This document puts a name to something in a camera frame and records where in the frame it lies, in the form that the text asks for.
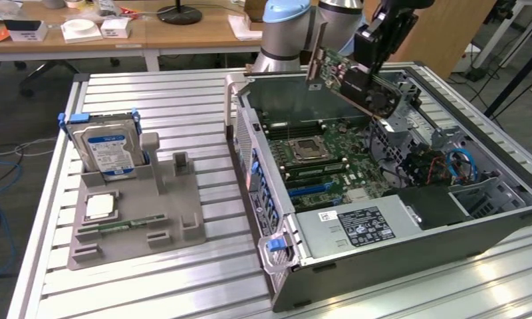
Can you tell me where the black office chair base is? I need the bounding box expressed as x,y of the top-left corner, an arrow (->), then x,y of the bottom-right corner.
14,59 -> 81,98

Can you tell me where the perforated metal drive cage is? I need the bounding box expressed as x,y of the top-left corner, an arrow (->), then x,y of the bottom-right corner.
367,79 -> 436,163

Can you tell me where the white box round tape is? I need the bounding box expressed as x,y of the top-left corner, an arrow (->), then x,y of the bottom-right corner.
60,19 -> 104,44

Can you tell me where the black tripod leg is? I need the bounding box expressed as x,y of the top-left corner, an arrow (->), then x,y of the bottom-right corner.
483,0 -> 532,119

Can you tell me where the green graphics card black fan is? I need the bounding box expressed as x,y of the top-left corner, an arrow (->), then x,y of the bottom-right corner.
304,21 -> 403,119

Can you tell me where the grey power supply unit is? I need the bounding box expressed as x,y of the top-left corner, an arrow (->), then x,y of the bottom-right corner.
295,194 -> 423,260

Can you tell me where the brown cardboard box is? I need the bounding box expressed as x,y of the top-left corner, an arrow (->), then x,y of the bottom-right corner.
243,0 -> 269,23

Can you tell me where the grey disk bay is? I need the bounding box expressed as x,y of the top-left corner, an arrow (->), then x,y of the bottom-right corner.
447,177 -> 532,220

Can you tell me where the plain white box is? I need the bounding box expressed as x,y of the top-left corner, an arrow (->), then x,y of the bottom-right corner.
98,17 -> 133,39

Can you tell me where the wooden desk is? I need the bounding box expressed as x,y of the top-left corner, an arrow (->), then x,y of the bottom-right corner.
0,0 -> 388,64

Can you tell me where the silver CPU chip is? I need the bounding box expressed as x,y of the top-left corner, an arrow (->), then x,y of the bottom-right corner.
85,194 -> 117,220

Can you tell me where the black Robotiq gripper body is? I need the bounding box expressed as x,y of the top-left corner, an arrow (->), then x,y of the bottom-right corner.
377,0 -> 436,16

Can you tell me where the white pedestal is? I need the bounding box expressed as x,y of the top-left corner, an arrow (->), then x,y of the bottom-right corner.
451,42 -> 487,74

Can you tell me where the black open PC case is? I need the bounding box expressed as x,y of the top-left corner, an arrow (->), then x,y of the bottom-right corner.
224,60 -> 532,313

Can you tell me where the white box black lid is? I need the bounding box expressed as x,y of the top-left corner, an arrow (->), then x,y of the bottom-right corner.
0,19 -> 49,43

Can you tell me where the green motherboard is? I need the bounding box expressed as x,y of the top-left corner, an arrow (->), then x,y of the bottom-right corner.
259,114 -> 400,213

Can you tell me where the blue floor cable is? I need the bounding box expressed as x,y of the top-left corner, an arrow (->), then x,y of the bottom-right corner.
0,146 -> 25,286

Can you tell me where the blue wire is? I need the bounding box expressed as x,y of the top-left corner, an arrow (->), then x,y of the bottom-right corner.
445,148 -> 480,183

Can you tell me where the black round lamp base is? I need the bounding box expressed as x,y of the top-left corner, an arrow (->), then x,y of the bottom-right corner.
156,0 -> 204,26

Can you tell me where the hard disk blue caddy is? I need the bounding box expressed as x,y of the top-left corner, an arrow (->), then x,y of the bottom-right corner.
57,108 -> 144,182

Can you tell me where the CPU socket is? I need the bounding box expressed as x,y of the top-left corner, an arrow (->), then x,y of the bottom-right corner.
292,136 -> 333,162

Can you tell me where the white paper stack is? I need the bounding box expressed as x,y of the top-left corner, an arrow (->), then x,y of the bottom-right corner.
228,15 -> 265,41

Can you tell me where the wooden cabinet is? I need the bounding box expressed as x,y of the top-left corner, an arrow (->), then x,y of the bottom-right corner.
363,0 -> 500,80

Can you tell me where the grey plastic parts rack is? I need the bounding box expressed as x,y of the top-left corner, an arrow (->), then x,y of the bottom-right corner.
66,132 -> 208,271

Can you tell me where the blue expansion slot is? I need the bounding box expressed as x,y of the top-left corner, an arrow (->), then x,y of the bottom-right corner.
287,181 -> 332,197

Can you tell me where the green RAM stick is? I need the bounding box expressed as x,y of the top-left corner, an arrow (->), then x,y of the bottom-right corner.
77,214 -> 168,235

